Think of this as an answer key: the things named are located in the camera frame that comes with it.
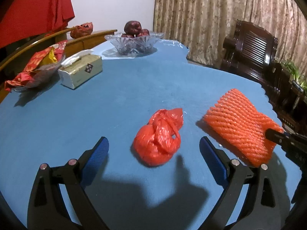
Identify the red cloth cover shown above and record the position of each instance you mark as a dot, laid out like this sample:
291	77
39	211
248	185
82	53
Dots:
25	18

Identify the green potted plant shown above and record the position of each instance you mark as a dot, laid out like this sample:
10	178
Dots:
299	78

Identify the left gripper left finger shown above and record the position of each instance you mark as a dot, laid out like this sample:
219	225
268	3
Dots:
47	210

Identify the red knotted plastic bag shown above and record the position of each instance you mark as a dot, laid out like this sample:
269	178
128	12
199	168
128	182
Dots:
157	142

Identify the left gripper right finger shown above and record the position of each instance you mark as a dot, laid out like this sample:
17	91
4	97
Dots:
250	197

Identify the patterned beige curtain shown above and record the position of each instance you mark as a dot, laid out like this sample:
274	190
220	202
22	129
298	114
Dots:
202	26

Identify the dark wooden armchair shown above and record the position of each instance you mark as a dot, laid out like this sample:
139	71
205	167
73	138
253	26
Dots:
250	53

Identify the blue tablecloth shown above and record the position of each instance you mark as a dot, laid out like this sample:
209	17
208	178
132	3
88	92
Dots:
58	124

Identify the red ornament on cabinet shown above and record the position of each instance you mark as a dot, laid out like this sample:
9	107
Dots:
82	30

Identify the tissue box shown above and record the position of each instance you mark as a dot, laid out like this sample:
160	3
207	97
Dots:
79	68

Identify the dark red apples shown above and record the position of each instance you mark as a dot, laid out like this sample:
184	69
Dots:
134	29

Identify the dark wooden side table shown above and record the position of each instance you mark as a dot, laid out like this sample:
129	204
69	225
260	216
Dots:
291	99

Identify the glass fruit bowl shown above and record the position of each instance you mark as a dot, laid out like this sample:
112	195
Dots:
138	45

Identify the red snack wrapper dish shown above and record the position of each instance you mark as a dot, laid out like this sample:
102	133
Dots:
40	68

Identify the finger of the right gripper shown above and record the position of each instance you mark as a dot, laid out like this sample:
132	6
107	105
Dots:
293	144

